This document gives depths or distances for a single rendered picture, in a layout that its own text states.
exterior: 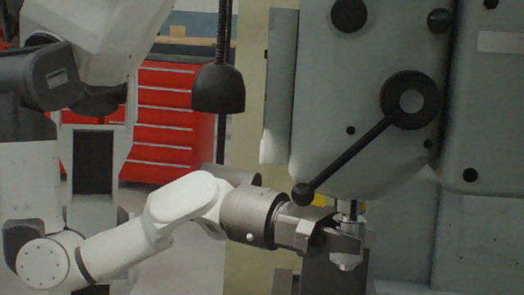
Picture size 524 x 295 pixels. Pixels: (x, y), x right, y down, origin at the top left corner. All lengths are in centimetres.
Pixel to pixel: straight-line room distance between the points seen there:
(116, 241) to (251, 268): 179
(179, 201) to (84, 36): 31
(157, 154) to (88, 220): 411
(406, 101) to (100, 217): 90
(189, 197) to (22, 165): 26
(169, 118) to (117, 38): 442
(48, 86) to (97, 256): 27
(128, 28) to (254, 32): 151
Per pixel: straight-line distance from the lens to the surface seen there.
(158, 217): 115
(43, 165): 122
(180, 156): 571
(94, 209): 165
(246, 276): 297
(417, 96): 92
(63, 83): 124
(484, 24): 94
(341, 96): 95
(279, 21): 102
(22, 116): 121
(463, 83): 94
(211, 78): 99
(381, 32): 94
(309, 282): 144
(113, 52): 127
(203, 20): 1013
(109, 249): 120
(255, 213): 110
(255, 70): 278
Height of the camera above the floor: 158
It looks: 12 degrees down
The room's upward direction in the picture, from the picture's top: 4 degrees clockwise
